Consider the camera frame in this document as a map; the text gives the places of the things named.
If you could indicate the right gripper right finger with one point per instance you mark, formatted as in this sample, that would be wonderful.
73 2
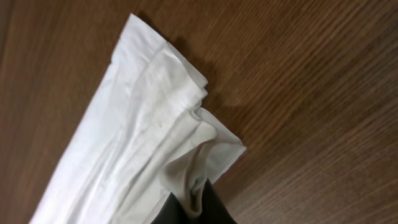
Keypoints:
213 209

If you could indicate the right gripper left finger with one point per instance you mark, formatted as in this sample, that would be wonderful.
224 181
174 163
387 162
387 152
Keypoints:
171 213

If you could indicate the white t-shirt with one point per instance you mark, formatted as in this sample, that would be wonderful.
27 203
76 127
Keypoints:
144 135

